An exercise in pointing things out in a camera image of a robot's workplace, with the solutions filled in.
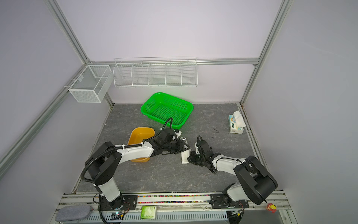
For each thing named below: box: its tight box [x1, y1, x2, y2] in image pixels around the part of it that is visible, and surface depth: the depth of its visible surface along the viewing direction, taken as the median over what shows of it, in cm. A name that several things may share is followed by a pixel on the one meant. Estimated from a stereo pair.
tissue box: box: [228, 110, 247, 134], surface depth 102 cm
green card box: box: [140, 205, 157, 219], surface depth 71 cm
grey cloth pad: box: [55, 204, 92, 222], surface depth 70 cm
